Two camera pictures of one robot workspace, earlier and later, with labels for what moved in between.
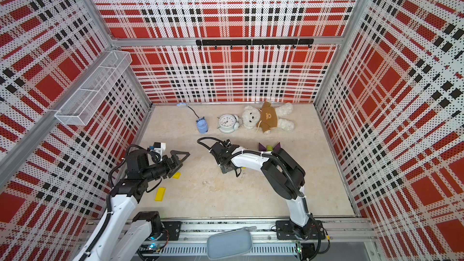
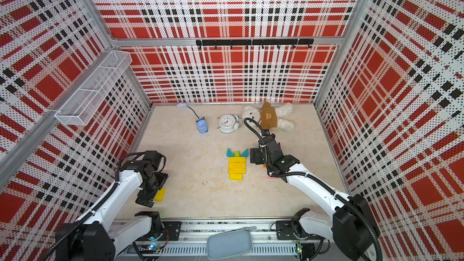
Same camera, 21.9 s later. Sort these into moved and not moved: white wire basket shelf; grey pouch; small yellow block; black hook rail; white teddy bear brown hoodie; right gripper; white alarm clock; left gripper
Moved: small yellow block; right gripper; left gripper
Not moved: white wire basket shelf; white teddy bear brown hoodie; grey pouch; white alarm clock; black hook rail
